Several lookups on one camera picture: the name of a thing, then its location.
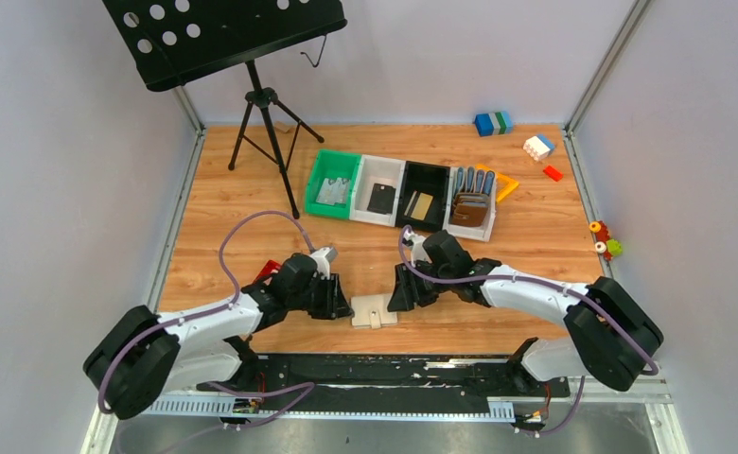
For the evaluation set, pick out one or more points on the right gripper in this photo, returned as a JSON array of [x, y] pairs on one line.
[[411, 290]]

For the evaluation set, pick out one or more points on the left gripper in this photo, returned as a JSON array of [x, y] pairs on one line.
[[329, 297]]

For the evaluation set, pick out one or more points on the beige card holder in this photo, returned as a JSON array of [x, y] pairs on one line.
[[371, 311]]

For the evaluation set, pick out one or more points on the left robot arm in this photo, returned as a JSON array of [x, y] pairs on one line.
[[147, 354]]

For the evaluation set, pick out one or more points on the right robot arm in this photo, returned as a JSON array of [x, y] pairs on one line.
[[610, 337]]

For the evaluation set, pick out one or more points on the red object under arm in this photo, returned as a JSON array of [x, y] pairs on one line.
[[268, 270]]

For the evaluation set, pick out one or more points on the black card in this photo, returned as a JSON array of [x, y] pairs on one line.
[[382, 199]]

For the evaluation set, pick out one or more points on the gold card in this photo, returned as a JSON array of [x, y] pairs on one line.
[[418, 206]]

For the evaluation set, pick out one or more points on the brown card holder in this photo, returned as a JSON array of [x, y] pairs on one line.
[[469, 209]]

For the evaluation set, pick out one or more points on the grey cards in green bin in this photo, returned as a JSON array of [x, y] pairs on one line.
[[334, 191]]

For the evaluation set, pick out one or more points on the blue card holders row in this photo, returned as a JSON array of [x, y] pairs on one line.
[[473, 179]]

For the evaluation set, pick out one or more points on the black plastic bin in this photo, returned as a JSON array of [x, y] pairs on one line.
[[430, 179]]

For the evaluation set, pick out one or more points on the white plastic bin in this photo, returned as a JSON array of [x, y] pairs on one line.
[[375, 169]]

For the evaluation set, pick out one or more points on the white bin with holders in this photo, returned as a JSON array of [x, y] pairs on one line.
[[482, 233]]

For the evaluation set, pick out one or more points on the green plastic bin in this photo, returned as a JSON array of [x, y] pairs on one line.
[[331, 164]]

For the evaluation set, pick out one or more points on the red toy brick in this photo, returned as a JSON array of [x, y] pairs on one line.
[[553, 173]]

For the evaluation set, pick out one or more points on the blue green toy block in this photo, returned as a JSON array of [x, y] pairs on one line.
[[496, 123]]

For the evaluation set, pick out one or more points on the white blue toy block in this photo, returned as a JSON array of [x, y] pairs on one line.
[[539, 147]]

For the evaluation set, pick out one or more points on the colourful toy vehicle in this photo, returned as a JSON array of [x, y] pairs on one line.
[[604, 243]]

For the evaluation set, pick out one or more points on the black music stand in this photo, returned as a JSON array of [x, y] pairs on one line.
[[176, 42]]

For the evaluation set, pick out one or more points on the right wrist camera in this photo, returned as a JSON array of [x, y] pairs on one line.
[[415, 244]]

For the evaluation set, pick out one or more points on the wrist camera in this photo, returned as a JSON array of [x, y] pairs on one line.
[[415, 244], [323, 258]]

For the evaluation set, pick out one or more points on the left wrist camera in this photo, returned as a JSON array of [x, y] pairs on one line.
[[323, 258]]

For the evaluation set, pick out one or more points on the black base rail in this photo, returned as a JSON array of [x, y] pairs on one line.
[[386, 387]]

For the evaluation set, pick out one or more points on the orange toy frame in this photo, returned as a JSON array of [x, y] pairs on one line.
[[505, 184]]

